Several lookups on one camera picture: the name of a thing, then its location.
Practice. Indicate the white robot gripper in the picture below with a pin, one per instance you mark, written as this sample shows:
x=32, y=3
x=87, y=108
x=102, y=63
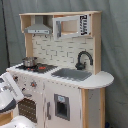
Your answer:
x=10, y=94

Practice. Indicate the white wooden toy kitchen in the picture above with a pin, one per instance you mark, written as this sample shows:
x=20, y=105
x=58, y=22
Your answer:
x=63, y=53

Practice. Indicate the left red stove knob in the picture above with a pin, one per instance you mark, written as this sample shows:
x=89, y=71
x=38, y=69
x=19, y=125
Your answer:
x=15, y=78

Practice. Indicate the red stove knob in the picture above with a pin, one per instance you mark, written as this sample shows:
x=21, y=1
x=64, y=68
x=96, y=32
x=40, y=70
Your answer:
x=15, y=78
x=33, y=84

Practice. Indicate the right red stove knob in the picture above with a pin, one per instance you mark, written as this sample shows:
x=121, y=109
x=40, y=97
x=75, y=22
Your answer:
x=33, y=84

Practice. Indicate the toy oven door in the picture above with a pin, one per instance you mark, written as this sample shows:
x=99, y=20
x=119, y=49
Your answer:
x=31, y=107

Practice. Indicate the small metal toy pot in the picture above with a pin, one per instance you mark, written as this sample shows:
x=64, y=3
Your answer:
x=29, y=61

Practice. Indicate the black toy stovetop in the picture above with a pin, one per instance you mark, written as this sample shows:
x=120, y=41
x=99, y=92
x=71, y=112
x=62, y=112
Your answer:
x=39, y=68

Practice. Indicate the white lower cabinet door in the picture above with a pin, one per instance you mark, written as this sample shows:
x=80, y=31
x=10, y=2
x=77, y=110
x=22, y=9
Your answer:
x=63, y=106

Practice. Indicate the grey toy sink basin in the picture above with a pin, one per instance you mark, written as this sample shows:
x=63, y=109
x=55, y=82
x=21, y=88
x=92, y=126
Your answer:
x=72, y=74

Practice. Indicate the grey toy range hood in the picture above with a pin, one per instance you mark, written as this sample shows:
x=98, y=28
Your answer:
x=38, y=27

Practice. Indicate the black toy faucet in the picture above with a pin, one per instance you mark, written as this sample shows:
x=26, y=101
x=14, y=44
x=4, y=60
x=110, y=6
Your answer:
x=81, y=64

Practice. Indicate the white microwave cabinet door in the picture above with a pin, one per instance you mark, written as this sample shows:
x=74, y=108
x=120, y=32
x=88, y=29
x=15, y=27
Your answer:
x=71, y=26

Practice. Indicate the grey backdrop curtain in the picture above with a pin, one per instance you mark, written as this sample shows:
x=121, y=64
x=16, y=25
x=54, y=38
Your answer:
x=114, y=43

